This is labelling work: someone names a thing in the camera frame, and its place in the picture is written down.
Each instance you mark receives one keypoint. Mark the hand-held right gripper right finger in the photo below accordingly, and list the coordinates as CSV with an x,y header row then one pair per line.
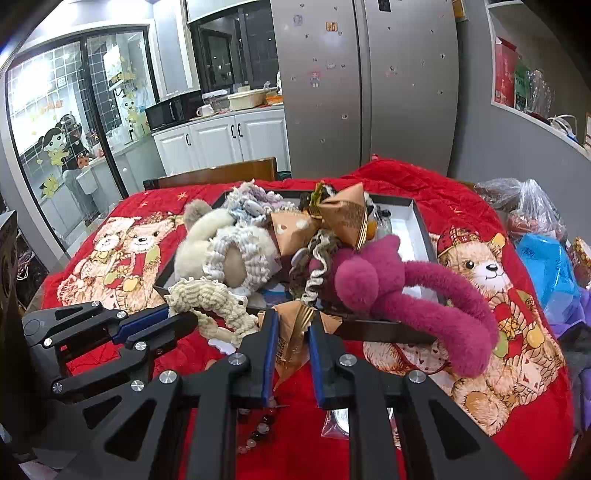
x,y
316,364

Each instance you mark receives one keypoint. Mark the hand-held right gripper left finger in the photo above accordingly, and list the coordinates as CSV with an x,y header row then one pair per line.
x,y
270,355

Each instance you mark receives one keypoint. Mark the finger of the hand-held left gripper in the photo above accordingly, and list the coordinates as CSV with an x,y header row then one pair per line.
x,y
143,323
161,334

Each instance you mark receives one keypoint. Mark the cream crochet scrunchie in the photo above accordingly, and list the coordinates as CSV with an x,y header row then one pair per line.
x,y
217,295

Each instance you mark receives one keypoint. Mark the black box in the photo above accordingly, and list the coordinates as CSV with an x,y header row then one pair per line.
x,y
392,331

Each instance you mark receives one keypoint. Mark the tangerine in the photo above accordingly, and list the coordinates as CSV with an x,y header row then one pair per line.
x,y
369,228

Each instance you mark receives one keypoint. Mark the small clear plastic bag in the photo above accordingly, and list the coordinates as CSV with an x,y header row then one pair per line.
x,y
334,422

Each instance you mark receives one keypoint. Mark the red bear printed blanket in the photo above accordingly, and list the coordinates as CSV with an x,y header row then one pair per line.
x,y
295,443

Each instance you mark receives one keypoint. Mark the cream plush toy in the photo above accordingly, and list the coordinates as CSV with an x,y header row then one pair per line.
x,y
198,249

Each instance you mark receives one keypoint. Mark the white crochet scrunchie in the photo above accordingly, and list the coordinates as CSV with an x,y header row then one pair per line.
x,y
258,263

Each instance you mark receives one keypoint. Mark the black white frilly scrunchie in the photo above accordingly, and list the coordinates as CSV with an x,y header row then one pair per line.
x,y
318,258

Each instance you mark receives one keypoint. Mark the maroon plush headband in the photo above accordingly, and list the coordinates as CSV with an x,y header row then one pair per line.
x,y
415,286

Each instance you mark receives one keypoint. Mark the blue crochet scrunchie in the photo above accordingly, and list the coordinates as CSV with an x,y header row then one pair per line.
x,y
240,203

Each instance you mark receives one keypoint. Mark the pink purple crochet scrunchie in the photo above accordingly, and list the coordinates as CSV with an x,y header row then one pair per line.
x,y
268,199

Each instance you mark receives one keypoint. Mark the olive green bow hair clip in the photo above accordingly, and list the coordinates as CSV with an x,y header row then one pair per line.
x,y
317,194

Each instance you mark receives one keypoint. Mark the white kitchen cabinets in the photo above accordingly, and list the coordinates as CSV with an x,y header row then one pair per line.
x,y
217,143

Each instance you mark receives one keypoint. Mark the black microwave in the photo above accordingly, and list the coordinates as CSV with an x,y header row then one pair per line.
x,y
171,113

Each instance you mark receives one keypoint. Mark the white mug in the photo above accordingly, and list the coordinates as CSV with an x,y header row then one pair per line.
x,y
204,110

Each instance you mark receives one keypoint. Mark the glass sliding door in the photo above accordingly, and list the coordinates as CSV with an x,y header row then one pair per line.
x,y
55,115

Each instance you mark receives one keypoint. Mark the white pot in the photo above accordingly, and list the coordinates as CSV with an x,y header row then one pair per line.
x,y
247,99

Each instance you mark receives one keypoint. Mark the blue plastic bag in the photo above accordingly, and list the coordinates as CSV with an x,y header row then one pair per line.
x,y
549,272

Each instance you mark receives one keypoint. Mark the silver refrigerator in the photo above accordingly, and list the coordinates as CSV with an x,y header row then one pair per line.
x,y
369,92

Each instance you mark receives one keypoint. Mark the green packet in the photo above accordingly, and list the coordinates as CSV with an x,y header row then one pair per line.
x,y
521,87

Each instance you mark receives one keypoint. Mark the red box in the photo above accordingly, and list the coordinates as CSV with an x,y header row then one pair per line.
x,y
504,74

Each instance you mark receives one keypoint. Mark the dark glass wall cabinet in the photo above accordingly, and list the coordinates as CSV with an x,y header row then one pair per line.
x,y
231,46

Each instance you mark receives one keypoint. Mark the white wall shelf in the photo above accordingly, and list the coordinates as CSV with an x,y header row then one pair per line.
x,y
545,127

